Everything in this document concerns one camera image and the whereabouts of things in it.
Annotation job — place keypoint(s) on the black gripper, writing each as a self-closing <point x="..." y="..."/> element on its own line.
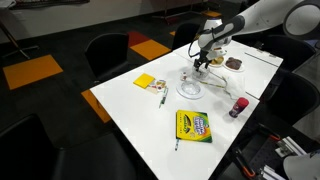
<point x="202" y="59"/>

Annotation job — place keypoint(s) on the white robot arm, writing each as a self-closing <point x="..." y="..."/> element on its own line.
<point x="300" y="20"/>

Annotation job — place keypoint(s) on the crayola marker box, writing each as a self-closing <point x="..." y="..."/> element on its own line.
<point x="193" y="126"/>

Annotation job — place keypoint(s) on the cut glass bowl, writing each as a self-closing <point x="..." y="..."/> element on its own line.
<point x="200" y="73"/>

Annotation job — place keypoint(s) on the plate of yellow pastries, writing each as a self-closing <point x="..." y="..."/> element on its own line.
<point x="217" y="62"/>

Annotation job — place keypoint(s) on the yellow pencil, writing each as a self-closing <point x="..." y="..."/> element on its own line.
<point x="215" y="85"/>

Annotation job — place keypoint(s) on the white plate with glass lid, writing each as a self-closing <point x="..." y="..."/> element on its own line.
<point x="190" y="89"/>

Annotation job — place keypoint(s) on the plate of brown pastry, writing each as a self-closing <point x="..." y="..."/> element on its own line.
<point x="234" y="64"/>

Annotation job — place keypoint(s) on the black chair back centre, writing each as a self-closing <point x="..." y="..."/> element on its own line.
<point x="185" y="34"/>

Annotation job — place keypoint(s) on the black chair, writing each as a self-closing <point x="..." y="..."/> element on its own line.
<point x="107" y="56"/>
<point x="185" y="34"/>
<point x="294" y="98"/>

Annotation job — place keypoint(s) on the crumpled white tissue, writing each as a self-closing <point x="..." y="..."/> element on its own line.
<point x="234" y="87"/>

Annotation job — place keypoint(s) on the green marker pen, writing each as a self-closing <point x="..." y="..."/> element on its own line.
<point x="162" y="102"/>

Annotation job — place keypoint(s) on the red lidded jar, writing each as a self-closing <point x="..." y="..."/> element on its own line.
<point x="238" y="107"/>

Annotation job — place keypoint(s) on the yellow sticky note pad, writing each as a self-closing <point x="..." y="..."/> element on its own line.
<point x="143" y="80"/>

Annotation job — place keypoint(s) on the black chair left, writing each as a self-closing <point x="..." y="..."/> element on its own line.
<point x="107" y="56"/>

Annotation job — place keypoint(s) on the black chair right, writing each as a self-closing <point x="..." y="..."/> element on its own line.
<point x="294" y="98"/>

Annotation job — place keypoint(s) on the black orange tool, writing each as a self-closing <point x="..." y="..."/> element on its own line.
<point x="246" y="169"/>

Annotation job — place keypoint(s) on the black chair foreground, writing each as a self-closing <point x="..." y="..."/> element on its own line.
<point x="27" y="153"/>

